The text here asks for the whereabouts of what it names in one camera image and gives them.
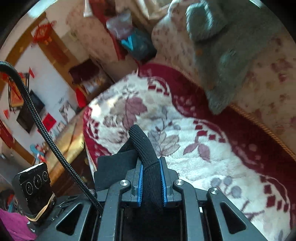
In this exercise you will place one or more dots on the red white floral blanket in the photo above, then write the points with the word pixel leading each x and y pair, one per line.
pixel 264 193

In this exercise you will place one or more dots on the grey fleece jacket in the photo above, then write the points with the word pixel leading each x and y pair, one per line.
pixel 227 37

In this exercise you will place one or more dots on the black pants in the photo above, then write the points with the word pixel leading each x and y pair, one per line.
pixel 111 169

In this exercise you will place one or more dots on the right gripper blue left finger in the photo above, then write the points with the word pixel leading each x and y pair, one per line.
pixel 137 184

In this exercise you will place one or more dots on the magenta sleeve forearm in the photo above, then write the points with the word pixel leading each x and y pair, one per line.
pixel 16 226

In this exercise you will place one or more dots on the wooden bedside table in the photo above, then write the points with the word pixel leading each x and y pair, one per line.
pixel 71 144

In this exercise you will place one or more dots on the clear plastic bag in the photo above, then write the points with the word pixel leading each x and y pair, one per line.
pixel 120 26

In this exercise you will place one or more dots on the beige floral quilt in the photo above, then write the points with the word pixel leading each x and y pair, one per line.
pixel 183 120

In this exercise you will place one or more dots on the teal packaged bag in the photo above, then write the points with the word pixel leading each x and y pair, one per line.
pixel 139 45

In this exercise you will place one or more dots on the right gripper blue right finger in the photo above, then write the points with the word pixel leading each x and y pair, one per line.
pixel 166 183

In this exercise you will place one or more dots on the red hanging wall ornament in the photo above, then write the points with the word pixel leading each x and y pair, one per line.
pixel 42 33

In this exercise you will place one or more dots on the black three-lens camera box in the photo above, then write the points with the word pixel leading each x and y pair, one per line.
pixel 33 191

